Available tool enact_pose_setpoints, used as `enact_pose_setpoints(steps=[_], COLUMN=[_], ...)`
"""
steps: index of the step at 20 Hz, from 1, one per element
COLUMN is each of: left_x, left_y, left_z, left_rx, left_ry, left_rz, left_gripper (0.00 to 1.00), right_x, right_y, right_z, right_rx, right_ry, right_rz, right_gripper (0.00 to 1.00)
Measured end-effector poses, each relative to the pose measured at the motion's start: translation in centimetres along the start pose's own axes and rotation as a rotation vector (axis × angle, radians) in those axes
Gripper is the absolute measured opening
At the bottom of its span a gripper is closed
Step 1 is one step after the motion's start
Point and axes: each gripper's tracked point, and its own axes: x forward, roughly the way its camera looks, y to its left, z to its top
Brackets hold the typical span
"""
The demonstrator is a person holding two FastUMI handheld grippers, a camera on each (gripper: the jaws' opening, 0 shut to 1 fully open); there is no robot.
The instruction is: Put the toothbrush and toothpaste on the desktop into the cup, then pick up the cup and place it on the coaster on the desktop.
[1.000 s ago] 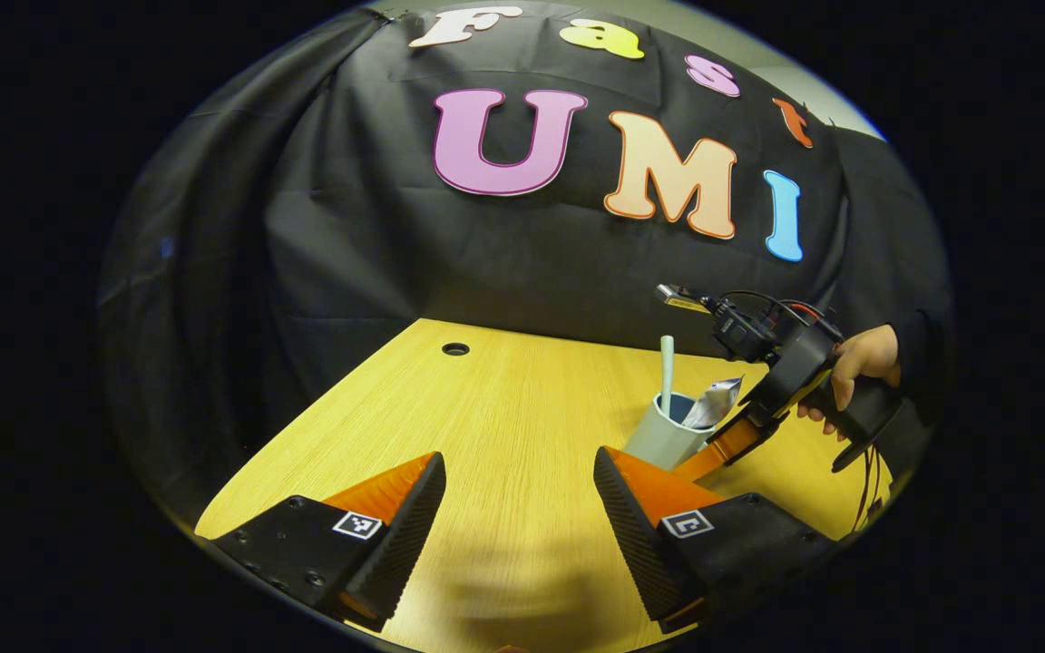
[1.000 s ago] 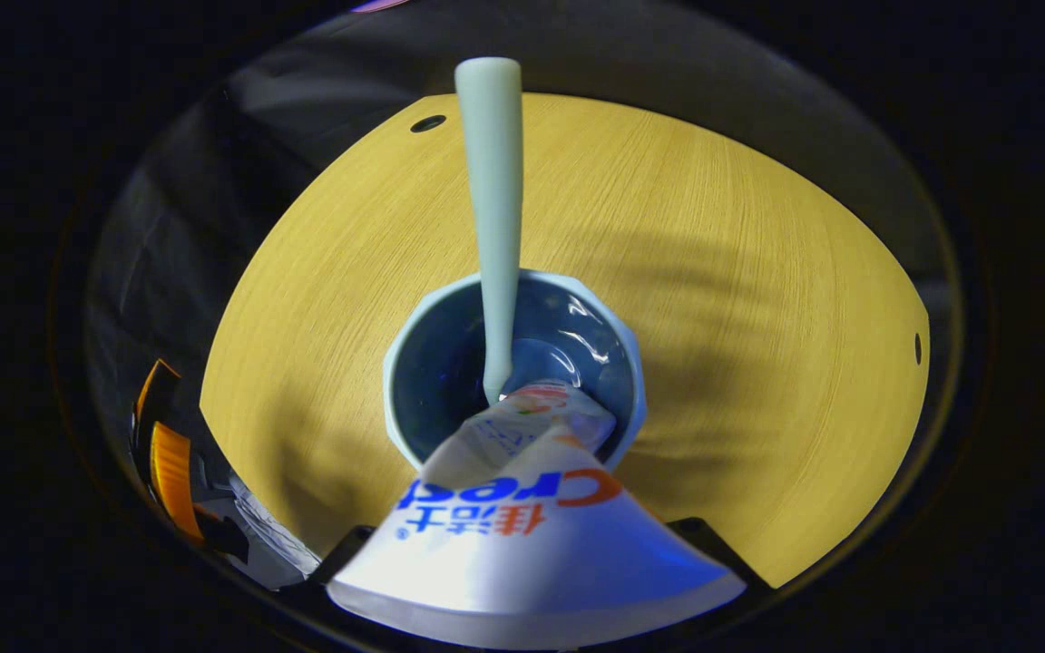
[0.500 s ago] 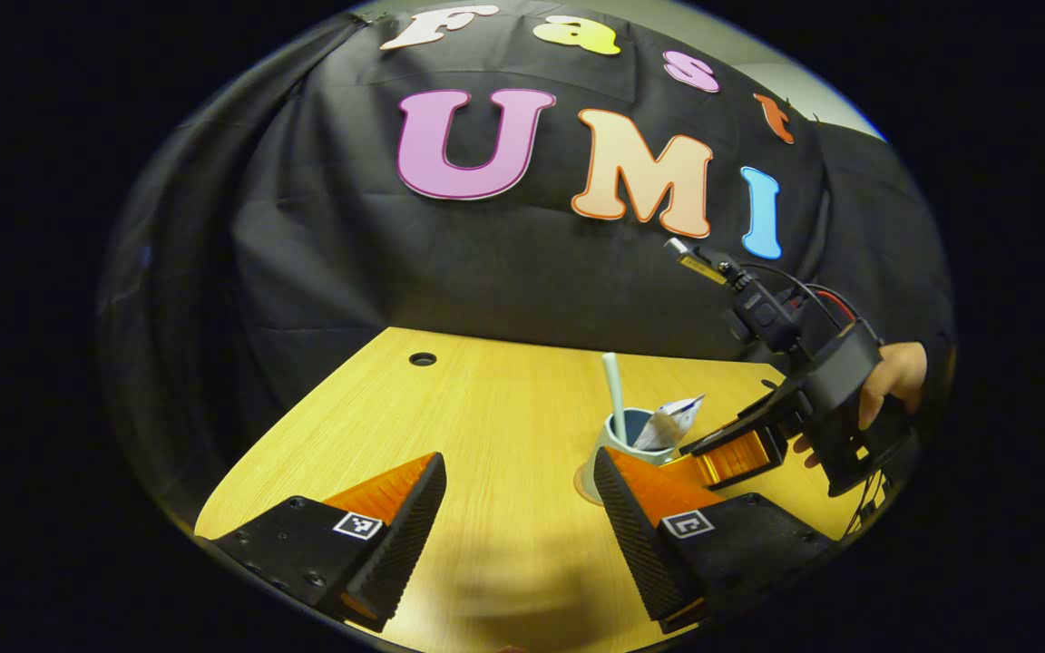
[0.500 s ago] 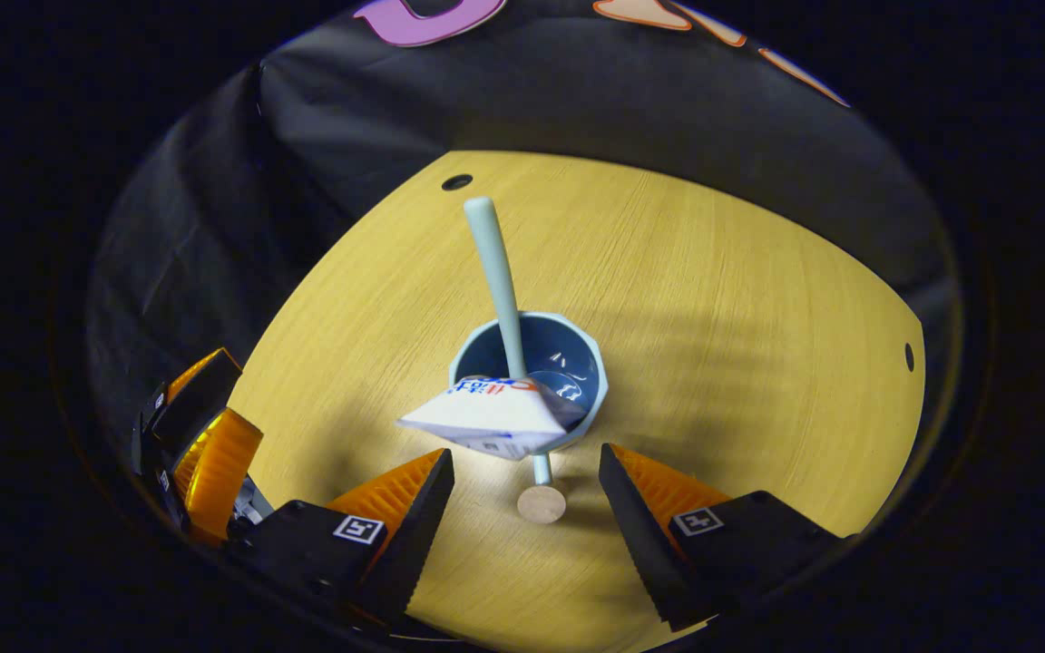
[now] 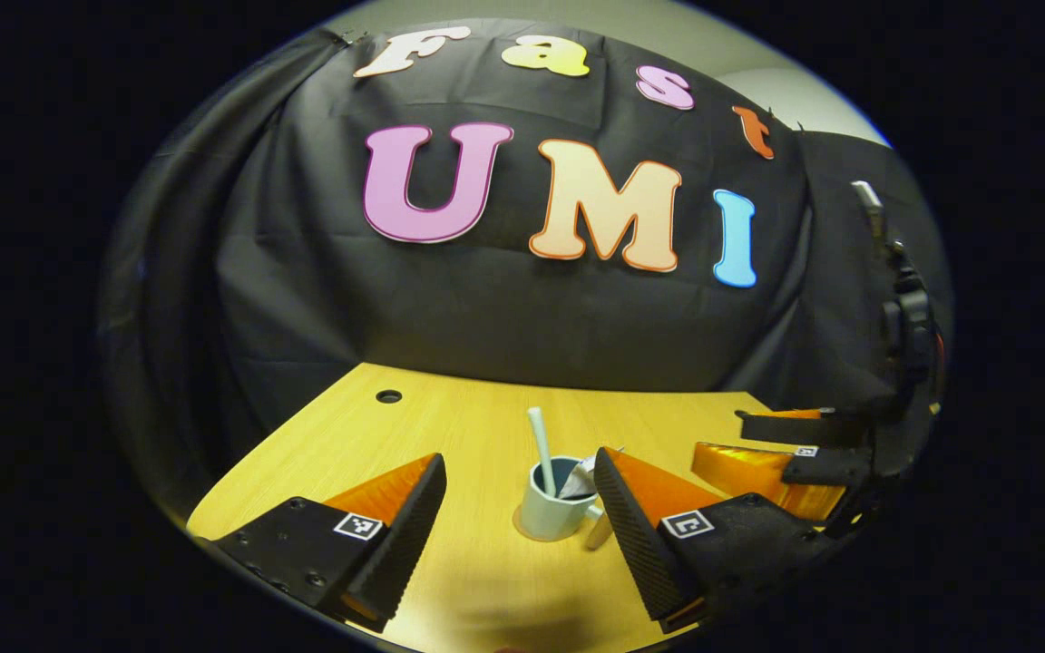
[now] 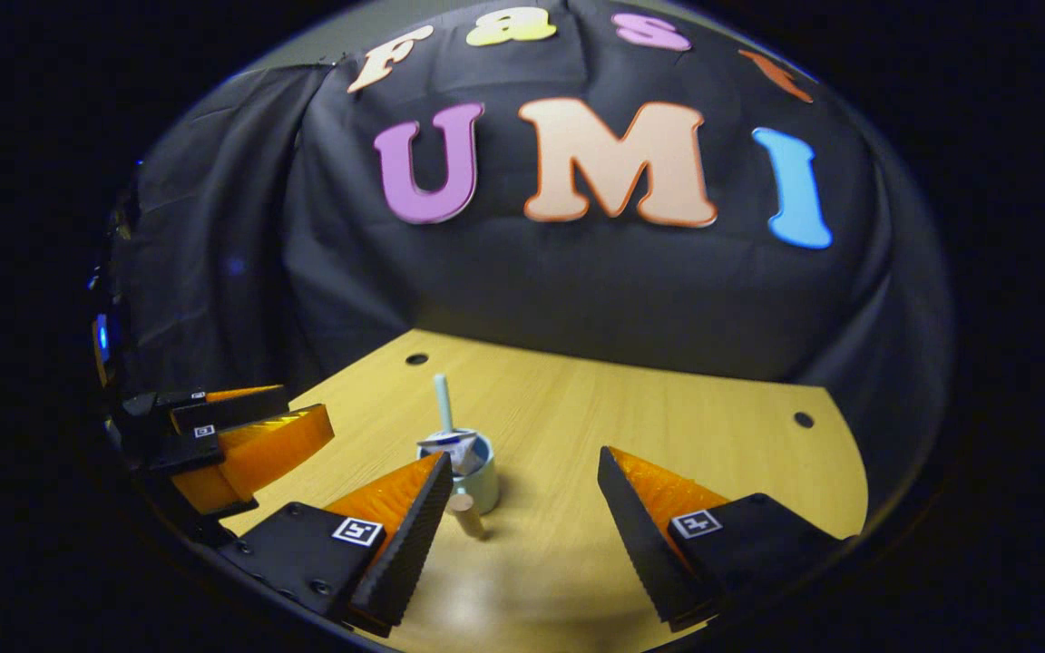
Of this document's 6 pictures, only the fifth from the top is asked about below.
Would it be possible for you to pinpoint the white toothbrush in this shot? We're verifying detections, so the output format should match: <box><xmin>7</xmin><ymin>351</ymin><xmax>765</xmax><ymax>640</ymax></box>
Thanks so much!
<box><xmin>527</xmin><ymin>407</ymin><xmax>558</xmax><ymax>498</ymax></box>

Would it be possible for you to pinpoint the black backdrop cloth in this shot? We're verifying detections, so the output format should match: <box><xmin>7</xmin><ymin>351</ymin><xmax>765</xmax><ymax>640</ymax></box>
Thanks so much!
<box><xmin>96</xmin><ymin>18</ymin><xmax>954</xmax><ymax>527</ymax></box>

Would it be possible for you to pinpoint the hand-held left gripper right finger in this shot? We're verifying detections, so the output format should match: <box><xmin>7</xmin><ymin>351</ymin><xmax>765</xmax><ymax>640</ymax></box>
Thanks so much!
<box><xmin>592</xmin><ymin>446</ymin><xmax>837</xmax><ymax>635</ymax></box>

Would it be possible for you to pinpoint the grey cup with wooden handle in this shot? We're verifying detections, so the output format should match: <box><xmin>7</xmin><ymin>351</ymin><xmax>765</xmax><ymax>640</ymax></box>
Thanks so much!
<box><xmin>519</xmin><ymin>455</ymin><xmax>615</xmax><ymax>552</ymax></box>

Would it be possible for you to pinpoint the white toothpaste tube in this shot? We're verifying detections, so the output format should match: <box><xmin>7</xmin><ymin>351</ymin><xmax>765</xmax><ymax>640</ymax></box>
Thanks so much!
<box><xmin>561</xmin><ymin>448</ymin><xmax>625</xmax><ymax>501</ymax></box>

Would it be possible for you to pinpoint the wooden desktop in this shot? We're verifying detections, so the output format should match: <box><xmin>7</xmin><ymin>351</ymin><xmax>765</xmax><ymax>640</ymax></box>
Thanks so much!
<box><xmin>185</xmin><ymin>363</ymin><xmax>850</xmax><ymax>653</ymax></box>

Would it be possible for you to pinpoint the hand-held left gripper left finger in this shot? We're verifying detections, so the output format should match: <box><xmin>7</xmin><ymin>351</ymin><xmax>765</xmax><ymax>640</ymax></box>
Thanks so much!
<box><xmin>214</xmin><ymin>452</ymin><xmax>448</xmax><ymax>634</ymax></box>

